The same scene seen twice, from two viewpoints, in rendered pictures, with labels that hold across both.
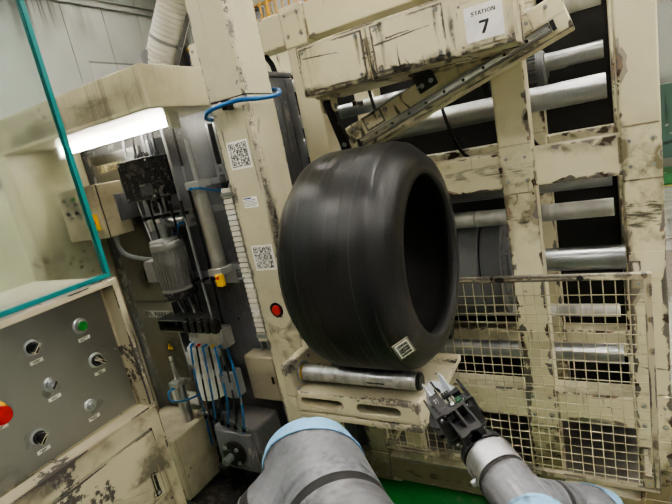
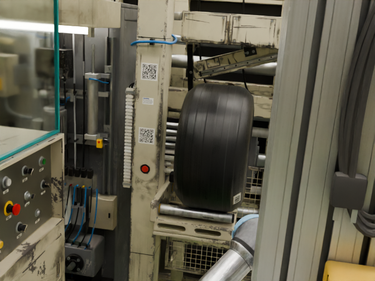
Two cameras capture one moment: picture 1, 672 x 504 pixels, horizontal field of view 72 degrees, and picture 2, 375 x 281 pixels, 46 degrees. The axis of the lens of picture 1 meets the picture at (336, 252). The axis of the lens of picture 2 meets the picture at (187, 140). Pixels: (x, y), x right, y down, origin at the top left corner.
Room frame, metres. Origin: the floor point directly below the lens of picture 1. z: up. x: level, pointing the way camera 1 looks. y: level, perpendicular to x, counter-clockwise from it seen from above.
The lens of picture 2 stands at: (-0.57, 0.74, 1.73)
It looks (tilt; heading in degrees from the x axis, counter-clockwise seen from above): 15 degrees down; 338
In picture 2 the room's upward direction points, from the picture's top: 4 degrees clockwise
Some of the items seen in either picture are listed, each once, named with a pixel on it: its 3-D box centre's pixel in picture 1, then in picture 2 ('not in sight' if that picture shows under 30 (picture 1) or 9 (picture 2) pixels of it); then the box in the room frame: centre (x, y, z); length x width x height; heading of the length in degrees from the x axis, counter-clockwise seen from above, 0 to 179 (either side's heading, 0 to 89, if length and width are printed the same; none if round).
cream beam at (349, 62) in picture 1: (408, 48); (245, 30); (1.42, -0.32, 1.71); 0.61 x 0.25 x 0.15; 59
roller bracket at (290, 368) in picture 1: (324, 348); (163, 196); (1.32, 0.09, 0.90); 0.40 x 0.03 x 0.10; 149
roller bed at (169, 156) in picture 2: not in sight; (173, 146); (1.67, -0.07, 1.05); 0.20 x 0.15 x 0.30; 59
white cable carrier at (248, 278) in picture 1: (250, 265); (130, 137); (1.36, 0.26, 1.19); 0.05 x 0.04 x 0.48; 149
